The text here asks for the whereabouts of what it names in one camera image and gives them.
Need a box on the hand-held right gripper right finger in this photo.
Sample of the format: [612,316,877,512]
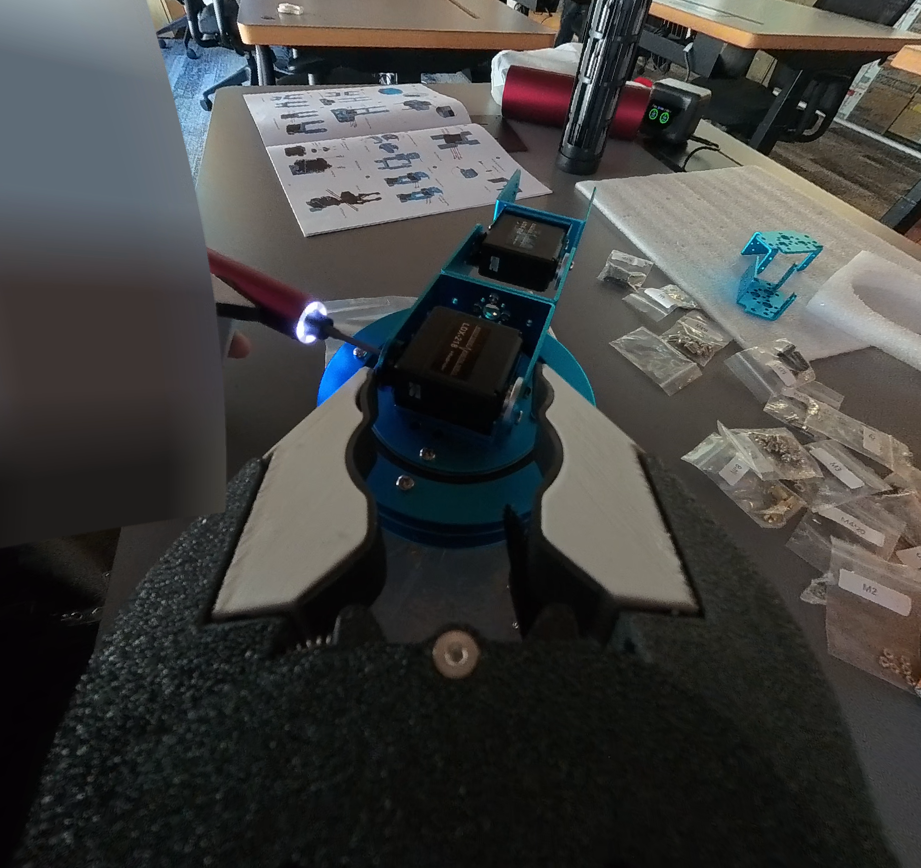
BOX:
[536,366,703,611]

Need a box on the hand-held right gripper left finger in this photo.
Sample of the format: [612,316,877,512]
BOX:
[212,371,388,624]

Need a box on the blue toy robot arm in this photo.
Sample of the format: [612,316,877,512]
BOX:
[317,168,600,551]

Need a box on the red electric screwdriver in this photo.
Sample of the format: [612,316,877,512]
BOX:
[207,248,382,359]

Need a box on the pile of clear screw bags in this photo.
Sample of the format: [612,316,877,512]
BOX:
[597,248,921,700]

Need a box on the white foam sheet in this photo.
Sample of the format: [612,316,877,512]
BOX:
[576,166,921,351]

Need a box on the white foam tray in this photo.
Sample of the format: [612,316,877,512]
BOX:
[806,249,921,359]

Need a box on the instruction booklet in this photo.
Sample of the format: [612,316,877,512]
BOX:
[243,83,554,238]

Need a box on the black charger with green display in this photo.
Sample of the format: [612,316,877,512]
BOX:
[640,78,713,145]

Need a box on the red cylindrical case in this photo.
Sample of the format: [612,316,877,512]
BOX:
[501,65,652,141]

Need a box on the black cylindrical case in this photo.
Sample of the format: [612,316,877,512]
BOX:
[555,0,663,176]

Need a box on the white plastic wrap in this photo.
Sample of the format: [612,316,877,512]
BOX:
[491,48,584,92]

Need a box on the stack of cardboard boxes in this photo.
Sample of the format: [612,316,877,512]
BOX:
[835,55,921,138]

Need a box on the blue metal bracket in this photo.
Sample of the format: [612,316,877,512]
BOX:
[734,229,821,322]

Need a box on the black charger cable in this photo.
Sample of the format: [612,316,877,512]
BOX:
[682,135,745,172]

